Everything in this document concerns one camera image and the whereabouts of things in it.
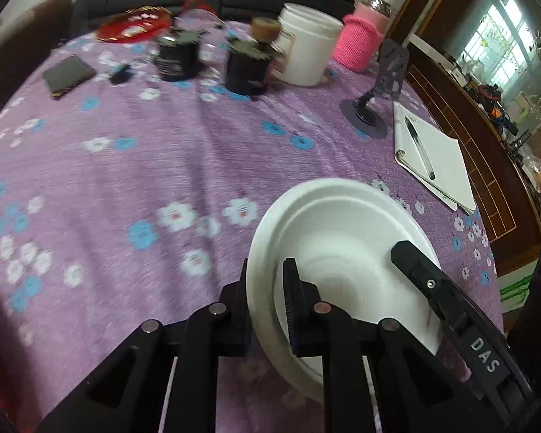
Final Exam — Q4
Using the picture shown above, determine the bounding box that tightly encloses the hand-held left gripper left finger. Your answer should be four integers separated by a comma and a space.
36, 259, 253, 433

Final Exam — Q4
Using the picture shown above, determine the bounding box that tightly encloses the black pen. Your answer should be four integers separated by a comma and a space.
403, 116, 436, 181

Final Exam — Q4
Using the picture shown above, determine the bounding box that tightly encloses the white plastic jar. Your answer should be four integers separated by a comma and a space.
277, 3, 343, 86

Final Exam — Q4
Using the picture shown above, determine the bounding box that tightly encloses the red glass plate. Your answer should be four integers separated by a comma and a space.
94, 6, 172, 44

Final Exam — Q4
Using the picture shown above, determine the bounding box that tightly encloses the pink knitted bottle holder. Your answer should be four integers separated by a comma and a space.
331, 0, 393, 73

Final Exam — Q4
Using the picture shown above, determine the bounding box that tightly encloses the black phone stand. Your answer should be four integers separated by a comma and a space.
339, 38, 410, 138

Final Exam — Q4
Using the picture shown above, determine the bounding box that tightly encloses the clear glass bowl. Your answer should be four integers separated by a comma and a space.
176, 8, 221, 32

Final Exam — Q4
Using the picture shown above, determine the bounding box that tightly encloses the dark round jar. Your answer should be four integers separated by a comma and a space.
155, 28, 203, 83

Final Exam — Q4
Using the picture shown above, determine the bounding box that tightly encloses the bamboo wall sticker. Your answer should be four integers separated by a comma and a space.
498, 273, 535, 303

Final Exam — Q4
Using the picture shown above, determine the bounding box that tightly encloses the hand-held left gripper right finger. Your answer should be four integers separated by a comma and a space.
282, 258, 492, 433

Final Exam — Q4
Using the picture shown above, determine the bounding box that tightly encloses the black smartphone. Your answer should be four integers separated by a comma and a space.
42, 55, 97, 100

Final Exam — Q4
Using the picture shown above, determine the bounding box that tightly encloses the white notebook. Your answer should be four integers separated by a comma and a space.
393, 101, 477, 214

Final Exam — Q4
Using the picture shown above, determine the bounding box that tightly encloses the purple floral tablecloth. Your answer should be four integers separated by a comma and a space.
0, 16, 506, 433

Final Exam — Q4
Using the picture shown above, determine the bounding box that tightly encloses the brick-pattern wooden counter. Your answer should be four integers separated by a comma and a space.
403, 34, 541, 276

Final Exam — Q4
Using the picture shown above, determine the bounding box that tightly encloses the white paper bowl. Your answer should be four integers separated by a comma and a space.
246, 177, 443, 404
273, 196, 436, 357

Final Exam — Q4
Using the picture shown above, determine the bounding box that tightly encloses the brown upholstered chair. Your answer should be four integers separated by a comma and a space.
0, 0, 73, 131

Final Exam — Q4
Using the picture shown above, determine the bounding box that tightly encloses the dark bottle with cork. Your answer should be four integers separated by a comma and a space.
225, 17, 282, 96

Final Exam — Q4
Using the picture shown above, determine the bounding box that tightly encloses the small black object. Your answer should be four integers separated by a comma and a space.
109, 64, 132, 86

